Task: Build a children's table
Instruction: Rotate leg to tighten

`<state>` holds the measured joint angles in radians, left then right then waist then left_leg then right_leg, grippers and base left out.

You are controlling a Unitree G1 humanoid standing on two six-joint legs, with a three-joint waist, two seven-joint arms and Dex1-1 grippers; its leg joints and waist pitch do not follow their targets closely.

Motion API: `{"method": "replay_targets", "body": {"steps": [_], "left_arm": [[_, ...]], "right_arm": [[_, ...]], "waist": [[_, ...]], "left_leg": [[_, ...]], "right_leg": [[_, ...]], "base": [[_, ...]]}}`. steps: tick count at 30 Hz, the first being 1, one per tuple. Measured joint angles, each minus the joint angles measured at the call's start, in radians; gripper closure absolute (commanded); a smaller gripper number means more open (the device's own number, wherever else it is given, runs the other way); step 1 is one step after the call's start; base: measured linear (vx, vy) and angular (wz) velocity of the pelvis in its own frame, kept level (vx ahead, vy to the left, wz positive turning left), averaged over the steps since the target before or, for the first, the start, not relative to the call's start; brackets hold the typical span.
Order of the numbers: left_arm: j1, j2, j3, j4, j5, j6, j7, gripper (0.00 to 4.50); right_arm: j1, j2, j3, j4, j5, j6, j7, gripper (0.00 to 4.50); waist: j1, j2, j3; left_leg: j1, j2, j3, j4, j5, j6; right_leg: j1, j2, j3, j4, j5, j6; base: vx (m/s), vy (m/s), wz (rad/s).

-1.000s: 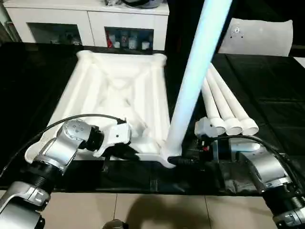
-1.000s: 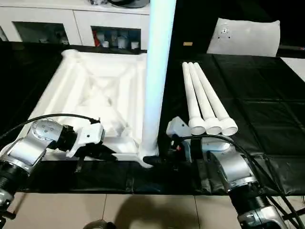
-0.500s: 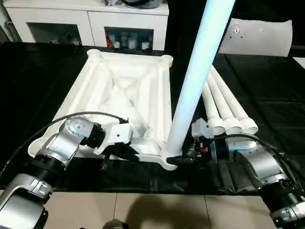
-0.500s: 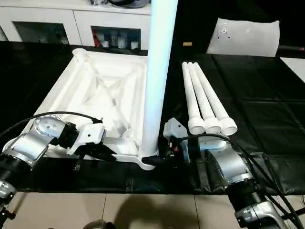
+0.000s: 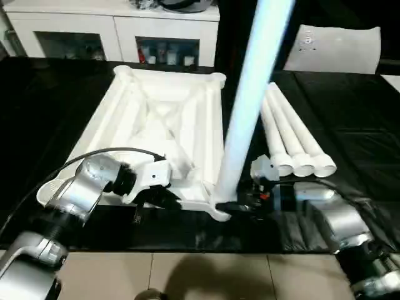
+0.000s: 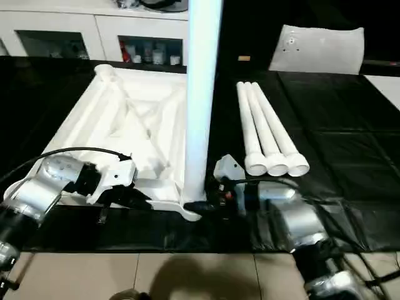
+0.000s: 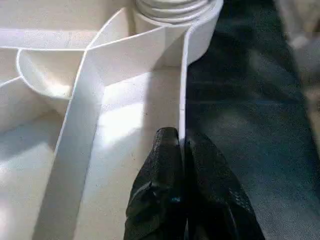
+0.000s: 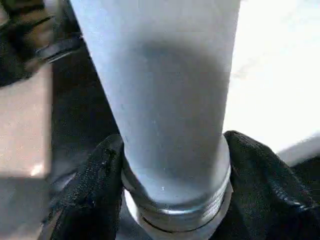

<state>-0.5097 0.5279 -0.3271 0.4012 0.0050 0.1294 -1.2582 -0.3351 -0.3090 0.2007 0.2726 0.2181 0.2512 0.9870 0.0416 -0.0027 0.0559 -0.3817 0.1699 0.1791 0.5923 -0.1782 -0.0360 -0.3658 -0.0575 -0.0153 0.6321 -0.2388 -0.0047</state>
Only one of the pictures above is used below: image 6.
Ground white plastic table top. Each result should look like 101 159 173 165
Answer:
4 64 208 223

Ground white plastic table leg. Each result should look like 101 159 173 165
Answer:
236 81 269 176
243 81 289 176
183 0 223 203
251 81 311 178

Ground dark left robot foot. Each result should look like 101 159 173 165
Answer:
111 289 148 300

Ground black padded mat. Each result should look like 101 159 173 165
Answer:
0 55 400 254

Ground white glass-door cabinet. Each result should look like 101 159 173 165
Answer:
0 9 191 67

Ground white curved plastic panel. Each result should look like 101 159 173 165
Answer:
268 24 365 75

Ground black metal rod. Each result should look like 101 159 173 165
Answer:
365 268 400 287

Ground white flat board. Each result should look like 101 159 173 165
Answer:
364 74 400 112

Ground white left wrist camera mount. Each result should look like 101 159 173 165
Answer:
87 152 139 206

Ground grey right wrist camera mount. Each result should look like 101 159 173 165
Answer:
213 153 253 216

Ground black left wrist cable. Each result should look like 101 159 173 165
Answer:
0 147 131 185

